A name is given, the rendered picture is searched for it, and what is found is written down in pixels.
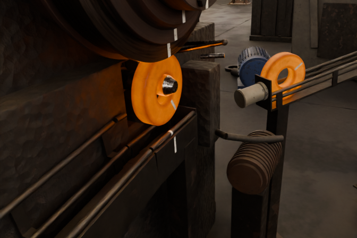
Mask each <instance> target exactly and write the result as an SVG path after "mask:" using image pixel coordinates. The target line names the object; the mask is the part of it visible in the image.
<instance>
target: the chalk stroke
mask: <svg viewBox="0 0 357 238"><path fill-rule="evenodd" d="M207 8H208V0H207V2H206V9H207ZM182 18H183V23H184V22H185V10H182ZM174 39H175V41H176V40H177V29H174ZM167 50H168V57H170V56H171V49H170V43H168V44H167Z"/></svg>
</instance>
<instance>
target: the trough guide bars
mask: <svg viewBox="0 0 357 238"><path fill-rule="evenodd" d="M356 54H357V51H355V52H352V53H350V54H347V55H344V56H341V57H339V58H336V59H333V60H331V61H328V62H325V63H322V64H319V65H316V66H314V67H311V68H309V69H306V70H305V73H308V72H310V71H313V70H316V71H314V72H312V73H309V74H306V75H305V77H304V78H308V77H311V76H313V75H315V76H313V77H311V78H308V79H306V80H303V81H300V82H298V83H295V84H292V85H290V86H288V87H285V88H282V89H279V90H276V91H274V92H272V96H274V95H276V96H275V97H274V98H272V102H274V101H276V107H277V110H278V109H280V108H283V98H284V97H287V96H289V95H292V94H294V93H296V92H299V91H302V90H304V89H307V88H310V87H312V86H315V85H317V84H320V83H322V82H325V81H327V80H330V79H332V82H331V85H333V87H335V86H337V80H338V76H340V75H342V74H345V73H347V72H350V71H353V70H355V69H357V65H356V66H354V67H351V68H349V69H346V70H344V71H340V72H338V71H339V70H342V69H345V68H347V67H349V66H352V65H355V64H357V60H356V59H357V56H354V57H352V58H349V59H346V60H344V61H341V62H339V63H336V64H333V65H331V66H328V67H325V68H323V69H322V67H323V66H326V65H329V64H332V63H335V62H337V61H340V60H343V59H345V58H348V57H351V56H353V55H356ZM353 60H356V61H354V62H350V61H353ZM348 62H350V63H348ZM345 63H348V64H345ZM342 64H345V65H342ZM340 65H342V66H340ZM337 66H340V67H337ZM334 67H337V68H335V69H332V68H334ZM329 69H332V70H330V71H327V70H329ZM324 71H327V72H324ZM321 72H324V73H322V74H321ZM329 74H333V75H330V76H328V77H325V78H323V79H320V80H317V81H315V82H312V83H310V84H307V85H304V86H302V87H299V88H297V89H294V90H291V91H289V92H286V93H284V94H283V92H284V91H287V90H290V89H293V88H295V87H298V86H300V85H303V84H305V83H308V82H311V81H313V80H316V79H319V78H321V77H324V76H326V75H329ZM286 79H287V76H286V77H284V78H281V79H278V80H277V83H280V82H283V81H285V80H286Z"/></svg>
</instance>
